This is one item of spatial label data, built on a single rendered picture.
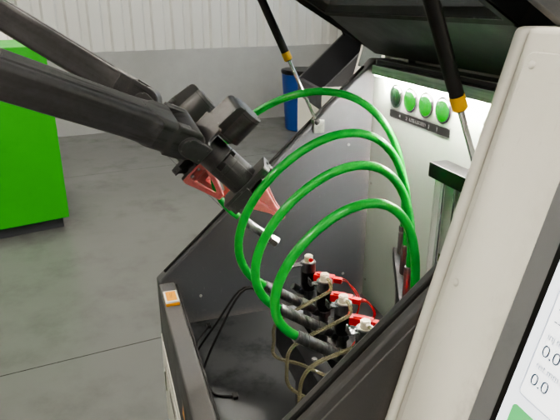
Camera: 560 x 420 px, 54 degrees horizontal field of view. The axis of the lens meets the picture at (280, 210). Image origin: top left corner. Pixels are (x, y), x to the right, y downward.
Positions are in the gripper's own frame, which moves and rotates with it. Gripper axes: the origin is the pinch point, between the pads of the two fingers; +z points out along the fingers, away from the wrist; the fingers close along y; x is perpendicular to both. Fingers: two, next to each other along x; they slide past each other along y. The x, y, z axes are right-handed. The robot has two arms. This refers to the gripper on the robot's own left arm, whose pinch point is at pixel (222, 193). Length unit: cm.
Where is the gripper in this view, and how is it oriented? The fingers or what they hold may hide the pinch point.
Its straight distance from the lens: 109.1
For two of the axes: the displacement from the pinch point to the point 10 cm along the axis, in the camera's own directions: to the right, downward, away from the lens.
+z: 6.3, 7.6, -1.7
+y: 3.9, -1.1, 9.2
